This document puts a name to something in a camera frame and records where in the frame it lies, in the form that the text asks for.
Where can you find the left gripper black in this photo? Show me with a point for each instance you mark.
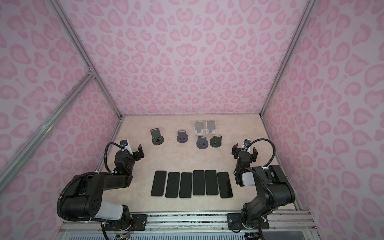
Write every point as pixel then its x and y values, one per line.
pixel 137 157

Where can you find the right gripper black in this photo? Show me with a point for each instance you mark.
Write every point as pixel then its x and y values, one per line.
pixel 235 152

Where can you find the black phone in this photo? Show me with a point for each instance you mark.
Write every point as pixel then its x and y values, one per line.
pixel 211 182
pixel 199 188
pixel 225 187

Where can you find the dark round stand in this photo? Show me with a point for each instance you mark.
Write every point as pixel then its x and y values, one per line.
pixel 182 136
pixel 202 143
pixel 157 138

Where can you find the white folding stand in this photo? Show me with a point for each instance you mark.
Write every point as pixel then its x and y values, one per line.
pixel 199 128
pixel 210 127

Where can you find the purple phone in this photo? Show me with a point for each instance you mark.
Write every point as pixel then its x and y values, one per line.
pixel 159 184

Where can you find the blue phone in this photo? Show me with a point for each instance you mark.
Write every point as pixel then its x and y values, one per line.
pixel 172 190

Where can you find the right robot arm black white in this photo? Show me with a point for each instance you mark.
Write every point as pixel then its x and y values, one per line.
pixel 272 186

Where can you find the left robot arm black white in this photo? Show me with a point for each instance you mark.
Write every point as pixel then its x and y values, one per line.
pixel 81 200

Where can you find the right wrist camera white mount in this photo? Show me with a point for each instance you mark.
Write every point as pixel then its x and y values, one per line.
pixel 246 144

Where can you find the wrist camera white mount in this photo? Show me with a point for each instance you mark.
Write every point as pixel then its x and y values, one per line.
pixel 126 147
pixel 246 144

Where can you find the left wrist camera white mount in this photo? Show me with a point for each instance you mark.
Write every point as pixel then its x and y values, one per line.
pixel 126 147

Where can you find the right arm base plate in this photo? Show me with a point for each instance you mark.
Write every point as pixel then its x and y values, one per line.
pixel 235 222

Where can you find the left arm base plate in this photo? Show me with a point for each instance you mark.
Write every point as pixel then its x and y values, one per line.
pixel 139 222

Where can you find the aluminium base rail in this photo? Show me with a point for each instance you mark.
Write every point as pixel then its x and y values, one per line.
pixel 284 225

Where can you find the left aluminium frame diagonal bar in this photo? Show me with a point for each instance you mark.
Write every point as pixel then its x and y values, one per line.
pixel 19 160

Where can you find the left corner aluminium post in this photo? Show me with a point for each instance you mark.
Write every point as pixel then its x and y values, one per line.
pixel 80 48

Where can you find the corner aluminium post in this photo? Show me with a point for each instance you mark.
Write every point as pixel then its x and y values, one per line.
pixel 295 39
pixel 80 48

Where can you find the right corner aluminium post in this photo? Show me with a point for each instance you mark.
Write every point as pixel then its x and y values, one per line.
pixel 295 39

